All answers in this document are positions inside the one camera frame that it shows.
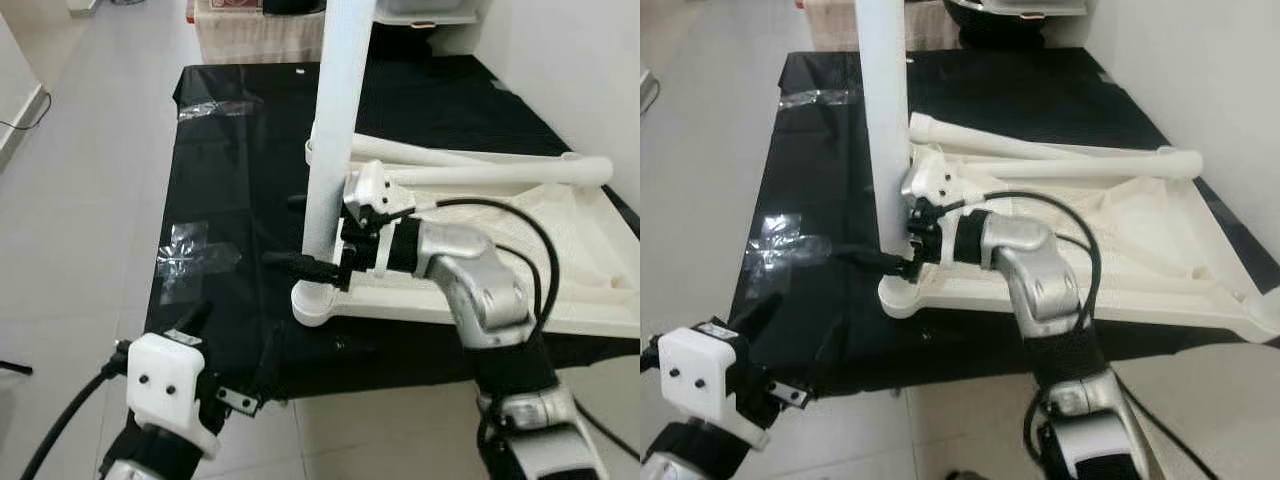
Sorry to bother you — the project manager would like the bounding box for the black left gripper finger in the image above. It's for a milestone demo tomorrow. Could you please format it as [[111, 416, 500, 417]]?
[[740, 292, 784, 341], [815, 318, 851, 396], [165, 300, 214, 346], [250, 325, 291, 403]]

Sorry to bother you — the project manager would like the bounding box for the white plastic children table top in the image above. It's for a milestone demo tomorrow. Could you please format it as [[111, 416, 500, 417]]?
[[878, 112, 1280, 343], [290, 135, 640, 339]]

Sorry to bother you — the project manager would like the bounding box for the black table cloth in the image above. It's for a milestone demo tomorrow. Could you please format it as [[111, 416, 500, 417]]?
[[145, 55, 640, 401], [728, 48, 1280, 396]]

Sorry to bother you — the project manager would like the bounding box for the translucent plastic storage container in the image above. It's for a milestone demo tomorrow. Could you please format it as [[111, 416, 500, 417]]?
[[375, 0, 481, 26], [1000, 0, 1086, 16]]

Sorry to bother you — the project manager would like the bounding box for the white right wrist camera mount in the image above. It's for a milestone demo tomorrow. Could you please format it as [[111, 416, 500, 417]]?
[[900, 145, 986, 269], [345, 160, 416, 276]]

